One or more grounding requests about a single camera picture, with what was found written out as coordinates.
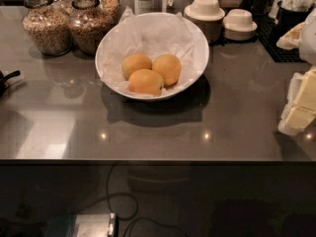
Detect white bowl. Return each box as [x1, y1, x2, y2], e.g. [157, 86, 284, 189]
[94, 12, 210, 102]

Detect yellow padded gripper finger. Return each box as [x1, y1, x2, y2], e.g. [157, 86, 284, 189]
[277, 67, 316, 135]

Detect black handle object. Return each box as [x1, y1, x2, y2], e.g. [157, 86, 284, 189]
[0, 70, 21, 97]

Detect right stack paper bowls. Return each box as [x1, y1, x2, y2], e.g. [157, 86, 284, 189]
[222, 9, 257, 40]

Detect glass grain jar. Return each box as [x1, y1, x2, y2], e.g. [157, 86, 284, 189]
[22, 0, 72, 56]
[68, 0, 114, 55]
[99, 0, 119, 24]

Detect white paper liner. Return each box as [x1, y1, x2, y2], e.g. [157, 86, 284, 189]
[98, 6, 209, 99]

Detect stack paper bowls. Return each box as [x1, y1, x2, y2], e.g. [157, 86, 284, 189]
[184, 0, 225, 43]
[222, 9, 257, 40]

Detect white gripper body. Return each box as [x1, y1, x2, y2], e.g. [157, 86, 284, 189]
[276, 9, 316, 65]

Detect left stack paper bowls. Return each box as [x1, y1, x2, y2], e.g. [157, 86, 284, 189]
[184, 0, 225, 43]

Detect black cable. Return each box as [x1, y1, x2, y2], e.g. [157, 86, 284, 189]
[75, 163, 191, 237]

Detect metal box below table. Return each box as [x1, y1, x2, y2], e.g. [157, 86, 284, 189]
[44, 213, 119, 237]

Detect back glass grain jar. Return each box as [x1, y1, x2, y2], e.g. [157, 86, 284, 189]
[99, 0, 119, 24]

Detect middle glass grain jar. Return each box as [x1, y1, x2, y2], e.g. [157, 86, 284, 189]
[68, 0, 114, 55]

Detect orange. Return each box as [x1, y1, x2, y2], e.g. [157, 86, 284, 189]
[121, 53, 152, 79]
[152, 54, 182, 87]
[128, 69, 164, 97]

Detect black rubber mat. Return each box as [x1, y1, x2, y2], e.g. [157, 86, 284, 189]
[253, 14, 307, 63]

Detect left glass grain jar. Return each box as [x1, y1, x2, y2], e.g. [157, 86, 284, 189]
[22, 0, 72, 56]

